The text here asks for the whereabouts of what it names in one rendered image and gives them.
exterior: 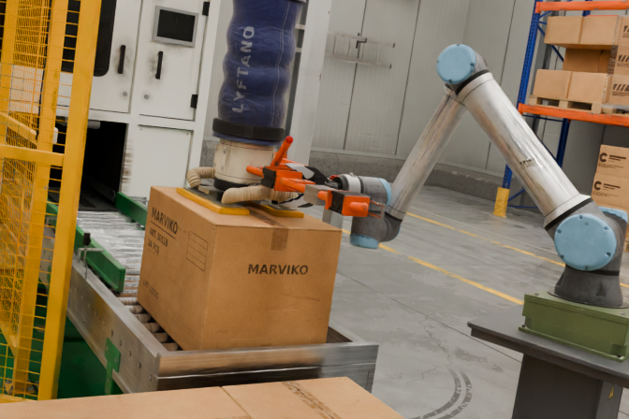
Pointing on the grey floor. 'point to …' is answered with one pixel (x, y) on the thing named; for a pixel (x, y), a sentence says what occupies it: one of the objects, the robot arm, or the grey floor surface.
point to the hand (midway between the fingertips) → (285, 184)
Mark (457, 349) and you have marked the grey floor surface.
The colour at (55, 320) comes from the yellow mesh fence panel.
